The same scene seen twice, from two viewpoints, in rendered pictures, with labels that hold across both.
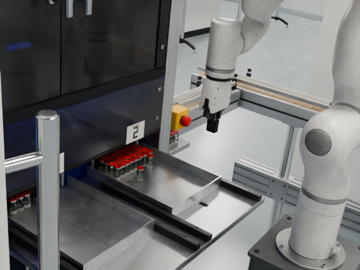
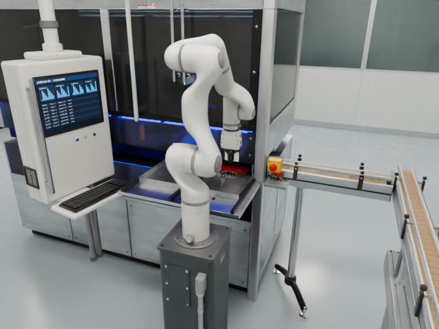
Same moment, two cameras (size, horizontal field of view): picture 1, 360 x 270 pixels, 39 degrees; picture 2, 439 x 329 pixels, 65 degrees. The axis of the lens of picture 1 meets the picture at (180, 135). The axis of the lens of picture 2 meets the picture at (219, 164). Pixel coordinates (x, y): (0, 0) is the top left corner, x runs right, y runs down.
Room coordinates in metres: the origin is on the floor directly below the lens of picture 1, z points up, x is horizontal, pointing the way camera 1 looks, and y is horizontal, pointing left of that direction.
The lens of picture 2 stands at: (0.97, -1.67, 1.74)
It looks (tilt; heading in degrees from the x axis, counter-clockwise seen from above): 22 degrees down; 77
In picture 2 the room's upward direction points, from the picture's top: 1 degrees clockwise
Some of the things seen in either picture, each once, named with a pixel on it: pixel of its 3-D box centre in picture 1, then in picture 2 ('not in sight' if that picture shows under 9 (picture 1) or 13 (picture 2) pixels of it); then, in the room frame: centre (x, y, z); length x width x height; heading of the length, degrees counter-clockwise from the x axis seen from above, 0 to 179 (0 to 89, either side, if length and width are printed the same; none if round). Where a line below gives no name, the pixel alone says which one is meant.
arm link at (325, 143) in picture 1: (328, 155); (187, 172); (1.15, -0.37, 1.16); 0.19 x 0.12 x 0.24; 142
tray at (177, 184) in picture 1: (154, 175); (226, 181); (1.43, 0.07, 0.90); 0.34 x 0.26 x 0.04; 56
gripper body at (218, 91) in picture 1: (217, 91); (230, 137); (1.41, -0.09, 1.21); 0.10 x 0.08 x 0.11; 146
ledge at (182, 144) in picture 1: (165, 143); (277, 181); (1.74, 0.05, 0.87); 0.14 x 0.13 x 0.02; 56
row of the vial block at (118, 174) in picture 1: (133, 164); (231, 173); (1.48, 0.14, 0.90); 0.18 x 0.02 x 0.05; 146
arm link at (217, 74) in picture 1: (220, 70); (231, 125); (1.41, -0.09, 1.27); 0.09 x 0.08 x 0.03; 146
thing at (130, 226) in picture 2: not in sight; (155, 187); (1.06, 1.02, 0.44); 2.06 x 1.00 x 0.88; 146
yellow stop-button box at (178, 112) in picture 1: (174, 117); (275, 164); (1.70, 0.03, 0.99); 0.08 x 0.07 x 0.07; 56
